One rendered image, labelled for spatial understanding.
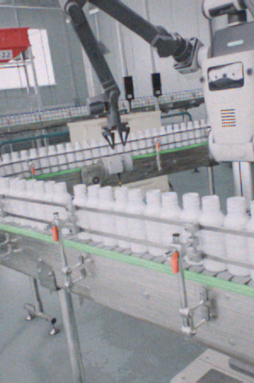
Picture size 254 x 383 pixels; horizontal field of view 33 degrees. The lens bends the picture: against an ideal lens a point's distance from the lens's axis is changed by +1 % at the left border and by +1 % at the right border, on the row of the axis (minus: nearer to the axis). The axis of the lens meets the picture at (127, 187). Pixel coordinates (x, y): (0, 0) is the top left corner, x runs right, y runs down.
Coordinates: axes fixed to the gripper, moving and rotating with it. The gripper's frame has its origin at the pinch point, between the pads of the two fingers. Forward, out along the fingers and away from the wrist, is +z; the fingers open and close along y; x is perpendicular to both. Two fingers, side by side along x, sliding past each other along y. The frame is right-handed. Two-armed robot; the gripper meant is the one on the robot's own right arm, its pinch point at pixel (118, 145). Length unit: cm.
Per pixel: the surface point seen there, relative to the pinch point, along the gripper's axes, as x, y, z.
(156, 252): 62, 44, 18
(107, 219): 45, 45, 11
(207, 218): 80, 43, 7
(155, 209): 63, 43, 7
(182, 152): -75, -119, 30
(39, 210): 10.3, 46.7, 12.3
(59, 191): 21.8, 44.3, 5.2
